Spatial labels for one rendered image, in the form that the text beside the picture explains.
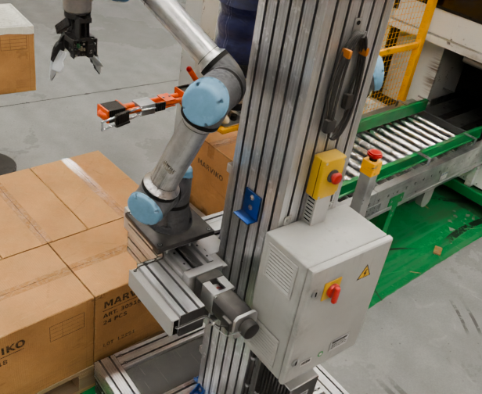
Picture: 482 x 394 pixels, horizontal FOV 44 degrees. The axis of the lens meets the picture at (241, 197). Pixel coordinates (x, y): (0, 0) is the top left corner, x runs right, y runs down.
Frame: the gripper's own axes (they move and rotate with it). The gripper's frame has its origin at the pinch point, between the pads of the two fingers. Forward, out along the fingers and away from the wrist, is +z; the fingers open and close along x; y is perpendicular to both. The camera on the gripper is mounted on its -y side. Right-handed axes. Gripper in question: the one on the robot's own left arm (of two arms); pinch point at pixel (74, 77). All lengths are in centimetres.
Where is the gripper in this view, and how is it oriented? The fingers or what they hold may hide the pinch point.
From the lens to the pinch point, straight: 185.7
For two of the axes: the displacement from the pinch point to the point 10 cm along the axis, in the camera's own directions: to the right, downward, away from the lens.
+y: 6.0, 5.1, -6.2
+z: -1.4, 8.2, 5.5
